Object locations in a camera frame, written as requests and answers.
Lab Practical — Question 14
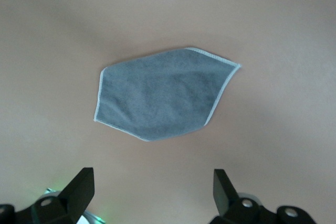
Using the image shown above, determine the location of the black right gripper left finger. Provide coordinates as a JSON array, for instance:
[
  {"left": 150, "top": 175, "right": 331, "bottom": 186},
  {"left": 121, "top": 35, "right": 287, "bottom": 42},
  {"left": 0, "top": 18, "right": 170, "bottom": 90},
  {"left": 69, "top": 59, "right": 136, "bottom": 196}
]
[{"left": 19, "top": 167, "right": 95, "bottom": 224}]

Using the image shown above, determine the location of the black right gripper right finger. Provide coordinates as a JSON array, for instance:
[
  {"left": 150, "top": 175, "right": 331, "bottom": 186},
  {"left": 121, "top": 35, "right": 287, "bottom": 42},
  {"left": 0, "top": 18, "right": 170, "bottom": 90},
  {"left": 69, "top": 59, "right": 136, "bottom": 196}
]
[{"left": 212, "top": 169, "right": 278, "bottom": 224}]

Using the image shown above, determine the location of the grey microfibre towel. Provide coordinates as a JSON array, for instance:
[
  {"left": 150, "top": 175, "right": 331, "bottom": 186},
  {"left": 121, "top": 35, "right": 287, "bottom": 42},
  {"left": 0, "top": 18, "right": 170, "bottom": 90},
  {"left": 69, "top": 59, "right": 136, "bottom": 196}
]
[{"left": 93, "top": 46, "right": 241, "bottom": 143}]

